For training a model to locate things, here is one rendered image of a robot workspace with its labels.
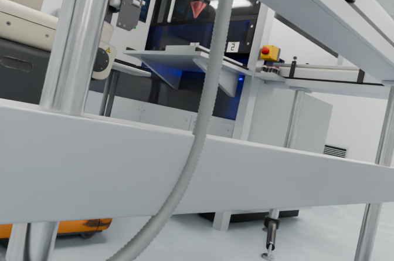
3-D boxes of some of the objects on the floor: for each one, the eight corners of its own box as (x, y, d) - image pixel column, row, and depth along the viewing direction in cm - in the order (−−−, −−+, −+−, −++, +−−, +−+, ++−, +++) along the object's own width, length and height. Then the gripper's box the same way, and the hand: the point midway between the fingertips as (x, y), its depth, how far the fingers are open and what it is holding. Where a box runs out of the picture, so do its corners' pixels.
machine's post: (220, 226, 193) (298, -134, 196) (227, 230, 189) (307, -138, 191) (211, 227, 189) (292, -142, 191) (220, 231, 185) (301, -146, 187)
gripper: (204, -8, 174) (197, 21, 174) (190, -17, 167) (183, 14, 167) (213, -10, 170) (207, 20, 169) (199, -19, 163) (192, 13, 162)
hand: (195, 16), depth 168 cm, fingers closed
